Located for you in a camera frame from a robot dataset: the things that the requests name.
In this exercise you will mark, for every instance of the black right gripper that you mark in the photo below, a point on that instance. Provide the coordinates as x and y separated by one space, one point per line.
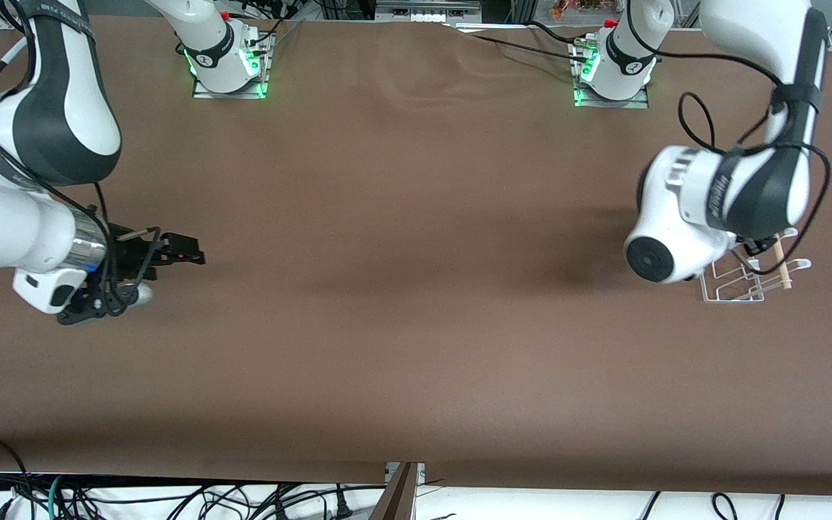
129 254

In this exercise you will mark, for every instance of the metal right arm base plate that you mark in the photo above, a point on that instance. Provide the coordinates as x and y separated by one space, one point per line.
203 91

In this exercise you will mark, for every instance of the orange background objects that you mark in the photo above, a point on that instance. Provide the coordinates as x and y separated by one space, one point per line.
578 7

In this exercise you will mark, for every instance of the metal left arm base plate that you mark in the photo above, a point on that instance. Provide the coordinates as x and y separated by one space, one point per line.
607 102

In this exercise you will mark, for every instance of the brown table cover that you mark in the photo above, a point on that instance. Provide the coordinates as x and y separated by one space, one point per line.
416 303

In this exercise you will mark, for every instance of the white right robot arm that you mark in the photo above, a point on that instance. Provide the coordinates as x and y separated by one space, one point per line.
26 224

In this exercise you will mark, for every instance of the white power strip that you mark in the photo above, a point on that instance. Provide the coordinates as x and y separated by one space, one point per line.
427 10

